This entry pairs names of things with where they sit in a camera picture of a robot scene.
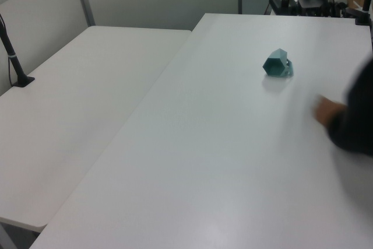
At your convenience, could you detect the person's bare hand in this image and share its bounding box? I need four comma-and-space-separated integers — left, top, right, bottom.
314, 94, 348, 129

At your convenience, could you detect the teal hexagonal cup with handle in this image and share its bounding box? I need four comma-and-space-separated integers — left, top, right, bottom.
262, 47, 294, 78

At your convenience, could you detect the person's black sleeved forearm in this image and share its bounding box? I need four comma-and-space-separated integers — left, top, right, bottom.
326, 52, 373, 157

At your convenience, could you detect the black clamped pole stand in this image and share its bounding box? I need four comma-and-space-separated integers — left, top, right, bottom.
343, 0, 373, 26

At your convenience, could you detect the black flat box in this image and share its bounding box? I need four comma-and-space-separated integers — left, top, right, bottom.
297, 0, 326, 10

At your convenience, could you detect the black slab stand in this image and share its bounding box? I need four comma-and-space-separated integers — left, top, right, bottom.
268, 0, 294, 15

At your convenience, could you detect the black pole stand, white band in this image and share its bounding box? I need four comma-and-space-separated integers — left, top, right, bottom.
0, 13, 36, 88

